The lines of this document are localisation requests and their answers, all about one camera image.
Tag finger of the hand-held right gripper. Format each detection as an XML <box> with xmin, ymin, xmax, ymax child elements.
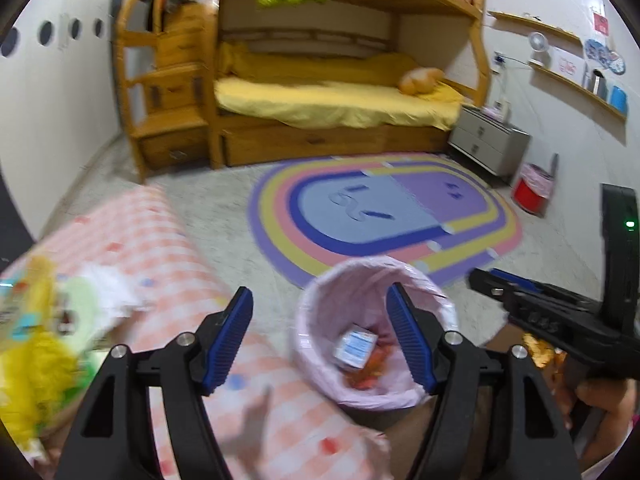
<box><xmin>466</xmin><ymin>267</ymin><xmax>519</xmax><ymax>311</ymax></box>
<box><xmin>489</xmin><ymin>268</ymin><xmax>551</xmax><ymax>297</ymax></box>

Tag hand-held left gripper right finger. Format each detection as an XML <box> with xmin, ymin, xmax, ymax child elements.
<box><xmin>385</xmin><ymin>282</ymin><xmax>583</xmax><ymax>480</ymax></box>

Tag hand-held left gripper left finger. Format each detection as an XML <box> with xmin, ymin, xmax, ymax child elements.
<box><xmin>52</xmin><ymin>286</ymin><xmax>254</xmax><ymax>480</ymax></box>

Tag white tissue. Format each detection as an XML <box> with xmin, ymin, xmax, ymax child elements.
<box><xmin>75</xmin><ymin>264</ymin><xmax>147</xmax><ymax>322</ymax></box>

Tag pale green paper piece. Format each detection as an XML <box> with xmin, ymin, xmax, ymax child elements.
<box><xmin>60</xmin><ymin>280</ymin><xmax>110</xmax><ymax>332</ymax></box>

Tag yellow mesh net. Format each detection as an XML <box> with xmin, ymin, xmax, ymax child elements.
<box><xmin>0</xmin><ymin>255</ymin><xmax>96</xmax><ymax>461</ymax></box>

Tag person's right forearm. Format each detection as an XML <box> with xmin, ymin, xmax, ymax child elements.
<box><xmin>582</xmin><ymin>412</ymin><xmax>638</xmax><ymax>471</ymax></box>

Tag person's right hand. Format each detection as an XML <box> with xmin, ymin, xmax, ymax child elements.
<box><xmin>575</xmin><ymin>377</ymin><xmax>635</xmax><ymax>436</ymax></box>

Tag orange wrapper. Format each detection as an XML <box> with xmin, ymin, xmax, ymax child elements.
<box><xmin>350</xmin><ymin>347</ymin><xmax>392</xmax><ymax>391</ymax></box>

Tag small white blue box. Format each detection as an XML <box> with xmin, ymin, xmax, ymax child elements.
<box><xmin>334</xmin><ymin>325</ymin><xmax>377</xmax><ymax>371</ymax></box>

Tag red bin with pink bag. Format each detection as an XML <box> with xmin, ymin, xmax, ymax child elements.
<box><xmin>511</xmin><ymin>162</ymin><xmax>556</xmax><ymax>217</ymax></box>

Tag pink checked tablecloth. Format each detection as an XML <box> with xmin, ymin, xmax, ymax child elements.
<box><xmin>0</xmin><ymin>185</ymin><xmax>391</xmax><ymax>480</ymax></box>

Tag grey nightstand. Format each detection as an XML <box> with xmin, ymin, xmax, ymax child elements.
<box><xmin>447</xmin><ymin>105</ymin><xmax>531</xmax><ymax>178</ymax></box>

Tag rainbow oval rug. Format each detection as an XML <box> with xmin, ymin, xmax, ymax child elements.
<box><xmin>247</xmin><ymin>154</ymin><xmax>523</xmax><ymax>291</ymax></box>

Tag wooden bunk bed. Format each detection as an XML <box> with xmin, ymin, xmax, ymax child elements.
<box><xmin>207</xmin><ymin>0</ymin><xmax>491</xmax><ymax>168</ymax></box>

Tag white card with red print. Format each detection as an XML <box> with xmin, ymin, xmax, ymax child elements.
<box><xmin>552</xmin><ymin>47</ymin><xmax>586</xmax><ymax>81</ymax></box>

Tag orange plush toy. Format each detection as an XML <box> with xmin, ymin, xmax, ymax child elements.
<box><xmin>398</xmin><ymin>66</ymin><xmax>446</xmax><ymax>96</ymax></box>

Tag small white fan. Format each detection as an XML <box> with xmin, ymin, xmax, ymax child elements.
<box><xmin>527</xmin><ymin>31</ymin><xmax>552</xmax><ymax>68</ymax></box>

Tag yellow bed sheet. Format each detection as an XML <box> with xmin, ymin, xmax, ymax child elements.
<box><xmin>214</xmin><ymin>42</ymin><xmax>466</xmax><ymax>131</ymax></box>

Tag wooden staircase with drawers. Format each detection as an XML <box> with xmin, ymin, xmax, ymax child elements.
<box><xmin>115</xmin><ymin>0</ymin><xmax>221</xmax><ymax>183</ymax></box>

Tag white wardrobe with round holes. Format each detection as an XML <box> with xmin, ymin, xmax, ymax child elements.
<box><xmin>0</xmin><ymin>10</ymin><xmax>125</xmax><ymax>241</ymax></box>

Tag long wooden wall shelf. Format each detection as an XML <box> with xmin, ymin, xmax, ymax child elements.
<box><xmin>530</xmin><ymin>62</ymin><xmax>628</xmax><ymax>122</ymax></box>

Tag blue round wall plates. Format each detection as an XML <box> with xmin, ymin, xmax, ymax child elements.
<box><xmin>585</xmin><ymin>39</ymin><xmax>627</xmax><ymax>76</ymax></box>

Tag short wooden wall shelf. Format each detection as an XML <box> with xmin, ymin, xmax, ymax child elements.
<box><xmin>487</xmin><ymin>10</ymin><xmax>583</xmax><ymax>43</ymax></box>

